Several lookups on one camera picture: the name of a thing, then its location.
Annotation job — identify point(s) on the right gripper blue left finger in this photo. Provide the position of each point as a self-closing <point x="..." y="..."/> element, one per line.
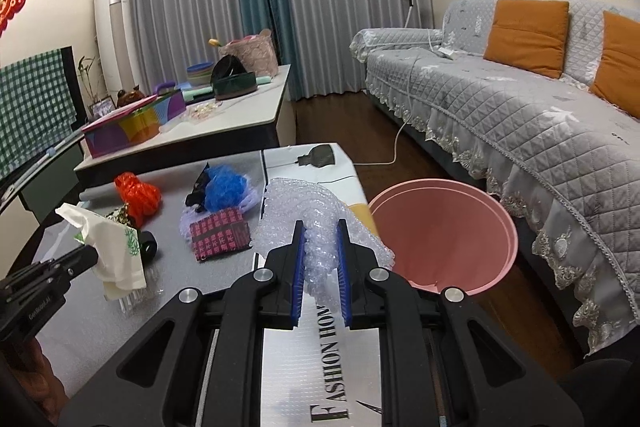
<point x="297" y="285"/>

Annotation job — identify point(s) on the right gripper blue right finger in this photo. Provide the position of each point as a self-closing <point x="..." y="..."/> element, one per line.
<point x="343" y="248"/>

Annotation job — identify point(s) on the clear bubble wrap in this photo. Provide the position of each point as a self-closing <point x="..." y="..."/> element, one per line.
<point x="288" y="201"/>

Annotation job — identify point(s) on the magenta patterned wrapper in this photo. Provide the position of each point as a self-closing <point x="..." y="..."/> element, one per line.
<point x="206" y="249"/>

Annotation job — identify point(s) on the blue plastic bag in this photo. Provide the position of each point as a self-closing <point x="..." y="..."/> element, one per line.
<point x="225" y="188"/>

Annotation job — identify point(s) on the green panda snack pouch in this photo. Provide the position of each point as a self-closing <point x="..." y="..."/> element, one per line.
<point x="119" y="266"/>

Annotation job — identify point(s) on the black snack wrapper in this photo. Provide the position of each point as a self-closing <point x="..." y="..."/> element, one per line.
<point x="196" y="198"/>

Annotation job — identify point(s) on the pink plastic trash bin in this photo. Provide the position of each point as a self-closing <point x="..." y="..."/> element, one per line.
<point x="445" y="233"/>

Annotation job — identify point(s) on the grey table mat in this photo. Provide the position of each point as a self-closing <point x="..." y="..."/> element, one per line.
<point x="89" y="329"/>

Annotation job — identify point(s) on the clear plastic straws packet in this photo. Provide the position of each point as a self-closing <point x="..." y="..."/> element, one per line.
<point x="128" y="301"/>

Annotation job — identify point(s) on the white printed tablecloth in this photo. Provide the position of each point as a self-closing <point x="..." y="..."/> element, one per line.
<point x="320" y="374"/>

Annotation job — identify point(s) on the white side table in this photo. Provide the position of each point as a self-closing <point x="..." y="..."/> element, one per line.
<point x="256" y="121"/>

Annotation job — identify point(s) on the dark green basket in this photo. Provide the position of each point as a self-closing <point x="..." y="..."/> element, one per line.
<point x="230" y="79"/>

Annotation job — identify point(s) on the pink lace basket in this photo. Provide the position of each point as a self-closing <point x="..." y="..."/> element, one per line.
<point x="255" y="52"/>

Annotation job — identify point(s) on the stacked coloured bowls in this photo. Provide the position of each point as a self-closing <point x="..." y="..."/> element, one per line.
<point x="199" y="74"/>

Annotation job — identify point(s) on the green checkered cloth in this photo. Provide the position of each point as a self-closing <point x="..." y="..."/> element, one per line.
<point x="37" y="108"/>

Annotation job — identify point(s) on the colourful gift box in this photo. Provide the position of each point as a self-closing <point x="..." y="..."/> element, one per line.
<point x="132" y="124"/>

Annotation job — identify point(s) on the grey quilted sofa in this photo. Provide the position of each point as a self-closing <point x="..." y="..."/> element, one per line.
<point x="555" y="155"/>

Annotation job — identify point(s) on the orange cushion near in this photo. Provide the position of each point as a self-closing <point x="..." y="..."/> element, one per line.
<point x="530" y="35"/>

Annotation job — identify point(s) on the orange cushion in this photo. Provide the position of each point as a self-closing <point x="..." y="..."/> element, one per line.
<point x="618" y="76"/>
<point x="530" y="35"/>

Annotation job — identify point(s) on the white air conditioner tower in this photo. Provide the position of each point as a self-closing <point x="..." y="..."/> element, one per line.
<point x="117" y="48"/>

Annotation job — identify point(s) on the orange cushion far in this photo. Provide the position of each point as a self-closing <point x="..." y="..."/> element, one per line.
<point x="618" y="76"/>

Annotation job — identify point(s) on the red wall decoration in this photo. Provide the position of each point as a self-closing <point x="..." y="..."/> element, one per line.
<point x="8" y="9"/>

